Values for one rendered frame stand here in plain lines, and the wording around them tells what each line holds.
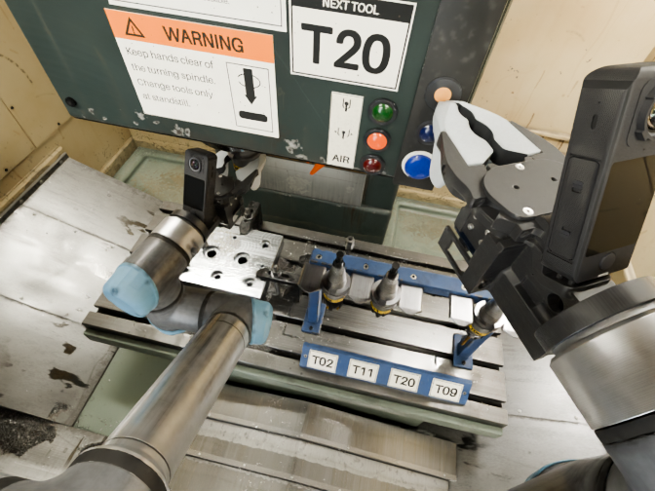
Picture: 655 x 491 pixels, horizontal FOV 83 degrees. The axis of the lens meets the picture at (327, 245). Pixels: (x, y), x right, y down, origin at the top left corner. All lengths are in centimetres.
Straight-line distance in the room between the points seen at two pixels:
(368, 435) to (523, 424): 46
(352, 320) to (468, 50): 90
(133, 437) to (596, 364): 38
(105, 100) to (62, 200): 129
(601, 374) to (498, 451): 107
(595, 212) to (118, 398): 139
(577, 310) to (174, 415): 38
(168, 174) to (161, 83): 164
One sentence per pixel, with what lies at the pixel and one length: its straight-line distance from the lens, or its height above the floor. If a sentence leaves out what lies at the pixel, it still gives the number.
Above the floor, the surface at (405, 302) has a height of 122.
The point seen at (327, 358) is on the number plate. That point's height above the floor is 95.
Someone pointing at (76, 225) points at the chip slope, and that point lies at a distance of 171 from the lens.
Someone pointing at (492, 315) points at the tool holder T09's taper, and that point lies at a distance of 82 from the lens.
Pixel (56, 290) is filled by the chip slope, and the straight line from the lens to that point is 160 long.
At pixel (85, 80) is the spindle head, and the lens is 50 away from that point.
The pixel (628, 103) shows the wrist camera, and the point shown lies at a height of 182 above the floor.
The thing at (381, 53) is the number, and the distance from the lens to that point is 35.
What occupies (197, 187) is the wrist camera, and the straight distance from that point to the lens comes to 63.
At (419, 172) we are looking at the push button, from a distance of 40.
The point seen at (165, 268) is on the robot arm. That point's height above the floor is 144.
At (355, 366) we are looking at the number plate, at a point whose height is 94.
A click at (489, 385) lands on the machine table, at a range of 117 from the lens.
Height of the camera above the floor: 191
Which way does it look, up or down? 53 degrees down
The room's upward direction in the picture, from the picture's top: 5 degrees clockwise
